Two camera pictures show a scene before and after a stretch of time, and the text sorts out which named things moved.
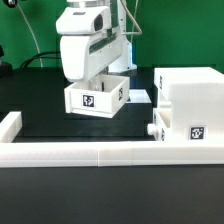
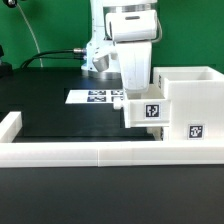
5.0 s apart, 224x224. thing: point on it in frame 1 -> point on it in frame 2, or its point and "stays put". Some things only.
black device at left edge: (6, 70) stays put
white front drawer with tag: (157, 129) stays put
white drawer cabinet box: (194, 98) stays put
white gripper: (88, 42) -> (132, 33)
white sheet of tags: (138, 96) -> (94, 96)
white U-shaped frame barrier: (14, 152) stays put
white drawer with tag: (102, 95) -> (146, 109)
